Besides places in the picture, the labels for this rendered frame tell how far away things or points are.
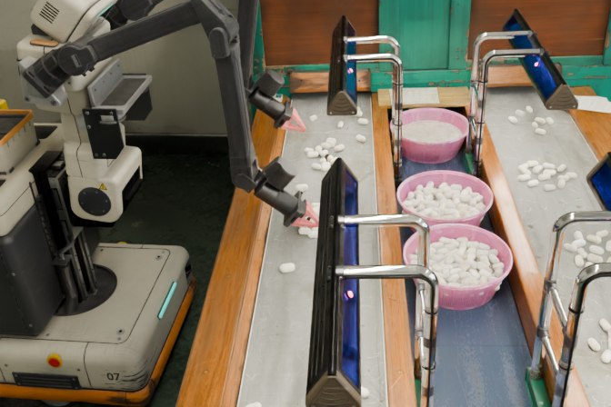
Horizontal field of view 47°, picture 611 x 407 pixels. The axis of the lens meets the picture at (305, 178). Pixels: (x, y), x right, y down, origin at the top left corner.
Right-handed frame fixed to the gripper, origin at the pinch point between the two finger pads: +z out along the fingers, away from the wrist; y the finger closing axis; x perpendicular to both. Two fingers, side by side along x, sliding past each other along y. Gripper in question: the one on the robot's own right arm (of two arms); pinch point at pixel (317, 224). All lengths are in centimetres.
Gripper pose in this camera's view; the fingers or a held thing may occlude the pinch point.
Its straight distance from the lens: 191.5
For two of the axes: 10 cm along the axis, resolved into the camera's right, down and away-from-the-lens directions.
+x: -6.1, 6.7, 4.2
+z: 7.9, 5.5, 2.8
